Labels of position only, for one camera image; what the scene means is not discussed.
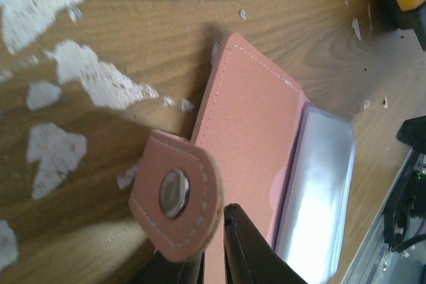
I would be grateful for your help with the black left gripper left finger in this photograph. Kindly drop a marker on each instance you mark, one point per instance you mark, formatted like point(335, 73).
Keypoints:
point(159, 270)

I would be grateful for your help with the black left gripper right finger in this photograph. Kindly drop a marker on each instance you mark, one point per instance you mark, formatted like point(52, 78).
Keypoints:
point(248, 257)

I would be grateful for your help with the black divided bin left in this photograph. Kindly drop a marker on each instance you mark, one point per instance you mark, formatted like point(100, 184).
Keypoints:
point(412, 19)

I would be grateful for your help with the aluminium front rail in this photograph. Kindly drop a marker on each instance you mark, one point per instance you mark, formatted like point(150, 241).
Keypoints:
point(392, 251)

